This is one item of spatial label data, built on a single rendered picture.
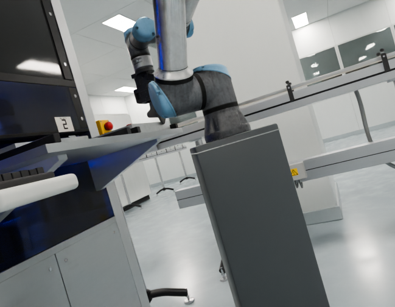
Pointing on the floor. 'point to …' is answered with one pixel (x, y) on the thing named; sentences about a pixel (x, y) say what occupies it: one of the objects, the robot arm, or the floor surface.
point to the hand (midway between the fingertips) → (164, 120)
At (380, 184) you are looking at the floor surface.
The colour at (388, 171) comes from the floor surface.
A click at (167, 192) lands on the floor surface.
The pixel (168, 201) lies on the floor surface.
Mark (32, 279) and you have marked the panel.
